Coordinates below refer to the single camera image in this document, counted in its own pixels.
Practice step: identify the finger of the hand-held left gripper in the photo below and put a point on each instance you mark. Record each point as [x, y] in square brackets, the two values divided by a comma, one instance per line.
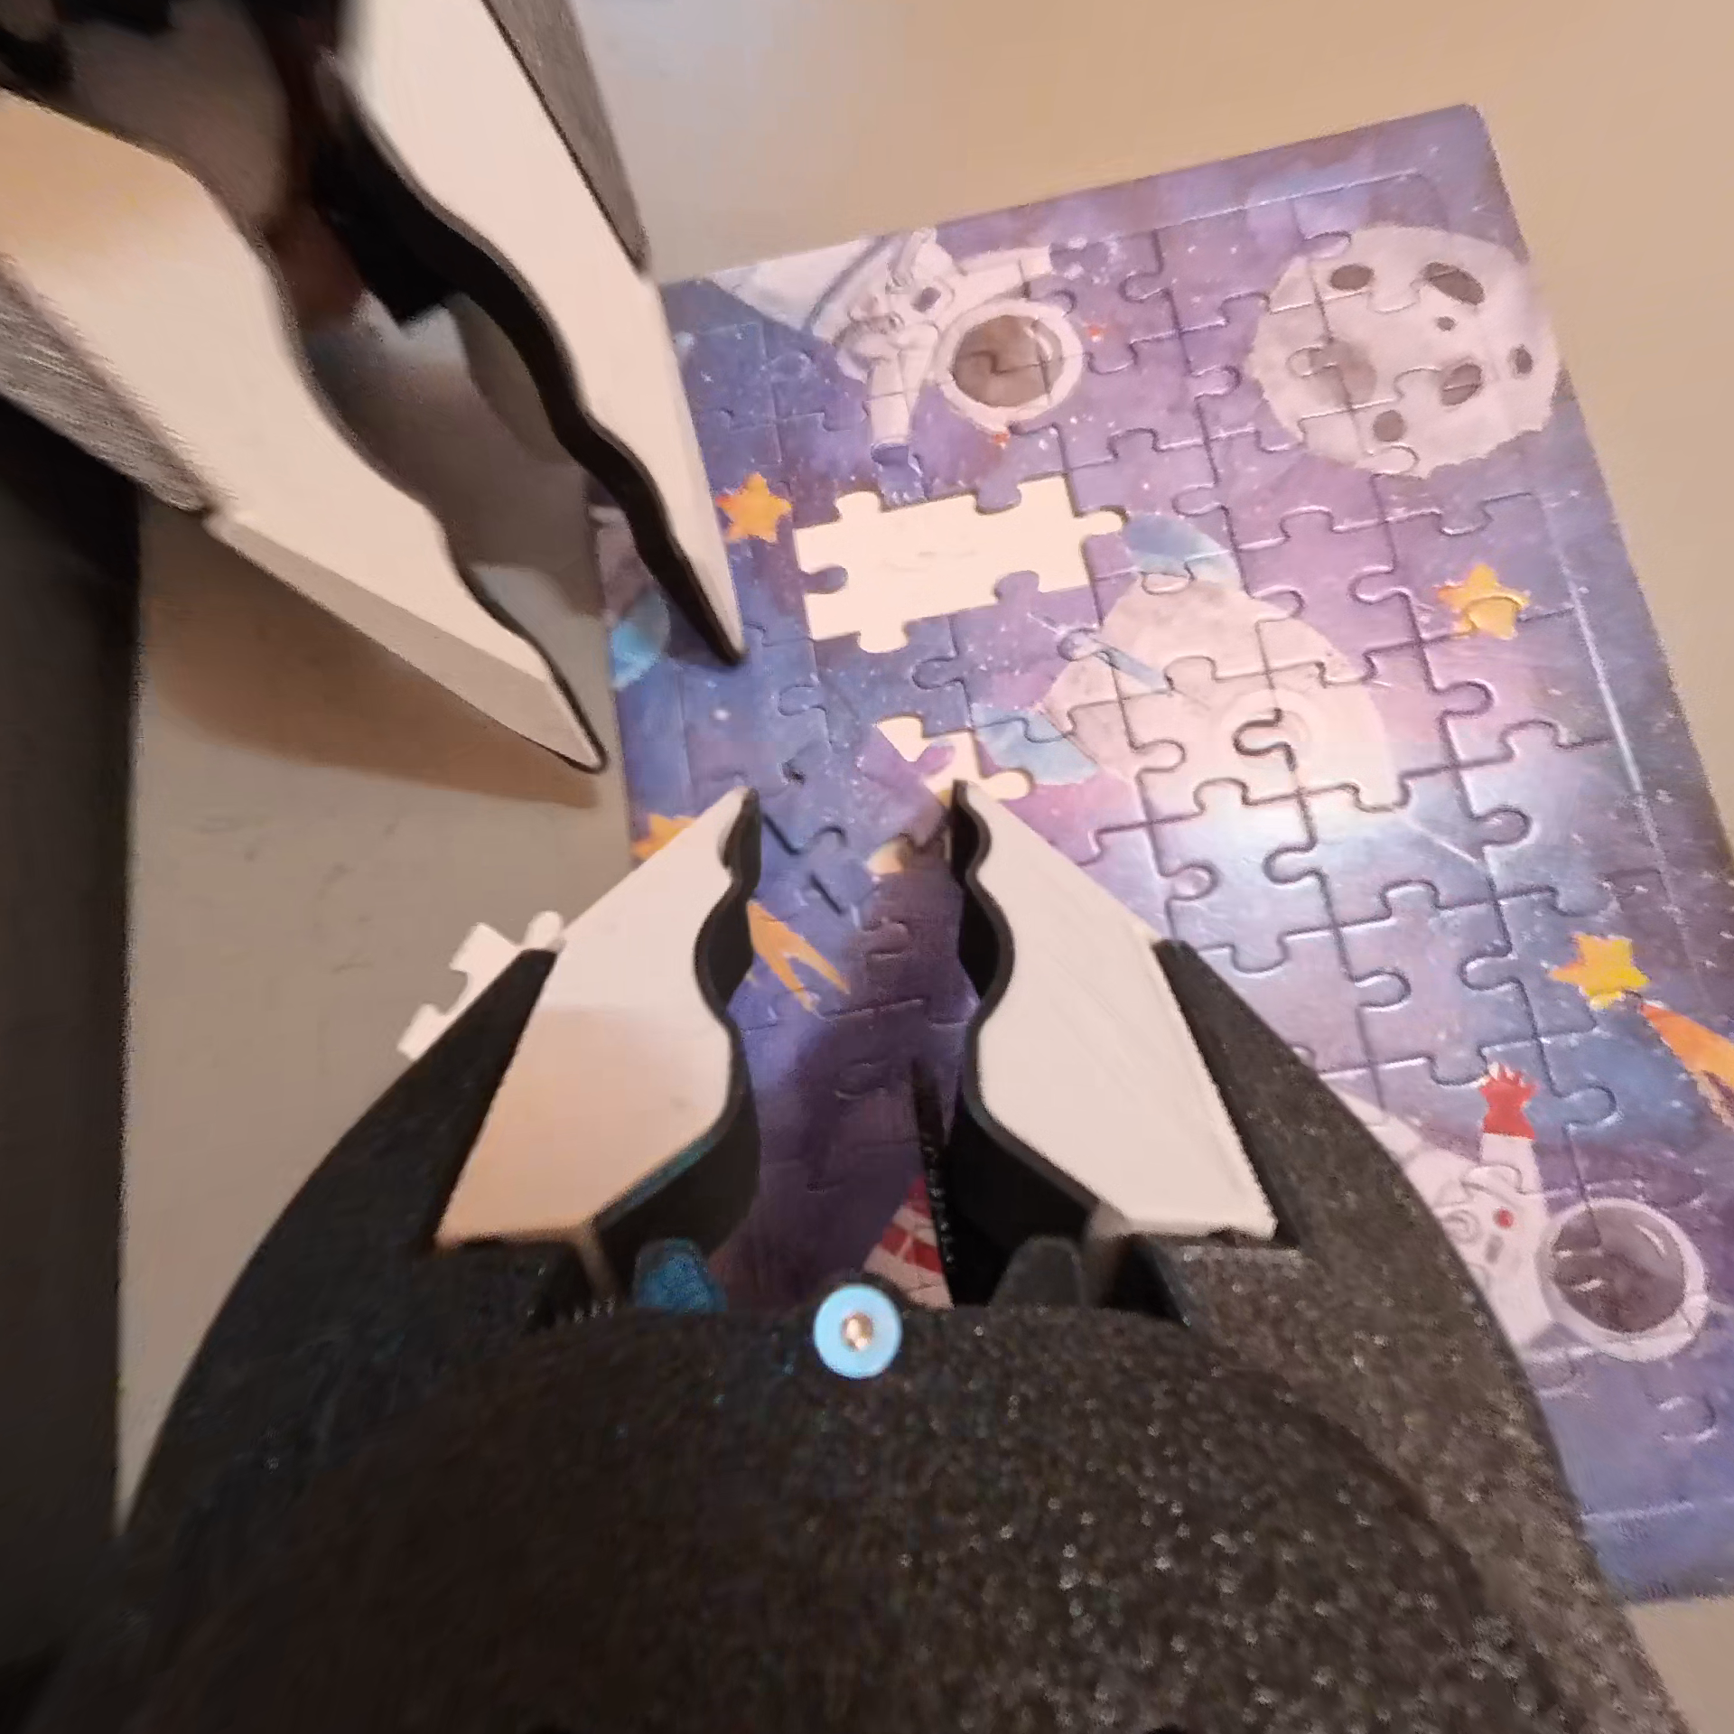
[568, 298]
[203, 338]

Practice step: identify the white-backed jigsaw puzzle piece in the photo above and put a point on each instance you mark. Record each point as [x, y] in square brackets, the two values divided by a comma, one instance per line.
[487, 968]

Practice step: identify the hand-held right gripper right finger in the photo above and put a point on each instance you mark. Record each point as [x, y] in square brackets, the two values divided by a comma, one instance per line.
[1111, 1070]

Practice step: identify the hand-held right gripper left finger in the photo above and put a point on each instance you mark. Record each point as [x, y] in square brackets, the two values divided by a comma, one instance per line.
[609, 1085]

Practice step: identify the space jigsaw puzzle board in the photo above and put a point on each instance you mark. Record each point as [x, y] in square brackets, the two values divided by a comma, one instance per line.
[1354, 813]

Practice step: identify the grey desk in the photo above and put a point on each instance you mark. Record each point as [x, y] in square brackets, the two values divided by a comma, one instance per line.
[339, 841]

